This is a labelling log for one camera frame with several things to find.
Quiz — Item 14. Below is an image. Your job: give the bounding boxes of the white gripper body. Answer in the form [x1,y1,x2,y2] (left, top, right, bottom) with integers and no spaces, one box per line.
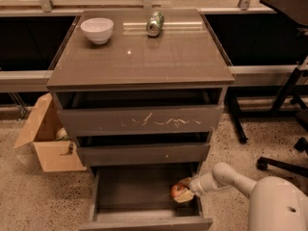
[190,173,213,196]

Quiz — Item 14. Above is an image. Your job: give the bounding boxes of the red apple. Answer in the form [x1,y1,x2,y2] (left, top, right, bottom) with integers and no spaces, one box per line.
[170,183,186,201]

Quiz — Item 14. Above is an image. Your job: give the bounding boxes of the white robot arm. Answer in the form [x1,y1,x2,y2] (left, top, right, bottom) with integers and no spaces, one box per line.
[170,163,308,231]

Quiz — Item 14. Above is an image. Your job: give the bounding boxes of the grey open bottom drawer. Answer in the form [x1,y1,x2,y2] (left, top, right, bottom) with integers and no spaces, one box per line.
[80,163,213,231]

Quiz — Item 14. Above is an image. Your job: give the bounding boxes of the grey top drawer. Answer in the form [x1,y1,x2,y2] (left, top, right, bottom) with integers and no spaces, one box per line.
[58,105,223,137]

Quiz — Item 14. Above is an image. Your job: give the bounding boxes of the grey middle drawer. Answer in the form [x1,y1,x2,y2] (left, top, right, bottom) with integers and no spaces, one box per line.
[77,143,210,167]

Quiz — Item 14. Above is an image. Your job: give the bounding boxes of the grey drawer cabinet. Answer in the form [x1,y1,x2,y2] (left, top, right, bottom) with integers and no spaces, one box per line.
[46,8,235,178]

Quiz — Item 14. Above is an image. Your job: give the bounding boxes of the white object in box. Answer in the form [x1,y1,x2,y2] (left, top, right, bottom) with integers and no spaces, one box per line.
[55,128,68,141]

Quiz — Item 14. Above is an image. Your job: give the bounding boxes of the open cardboard box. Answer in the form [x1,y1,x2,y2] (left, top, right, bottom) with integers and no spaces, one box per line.
[14,93,87,172]

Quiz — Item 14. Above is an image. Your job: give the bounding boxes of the green soda can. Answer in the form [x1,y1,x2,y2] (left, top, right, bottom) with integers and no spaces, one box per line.
[146,12,165,38]

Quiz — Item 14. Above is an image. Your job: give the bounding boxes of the white ceramic bowl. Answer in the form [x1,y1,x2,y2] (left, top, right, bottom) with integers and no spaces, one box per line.
[80,17,114,44]

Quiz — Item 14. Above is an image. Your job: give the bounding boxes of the black desk with legs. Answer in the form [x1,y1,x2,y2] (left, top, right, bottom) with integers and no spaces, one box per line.
[225,0,308,143]

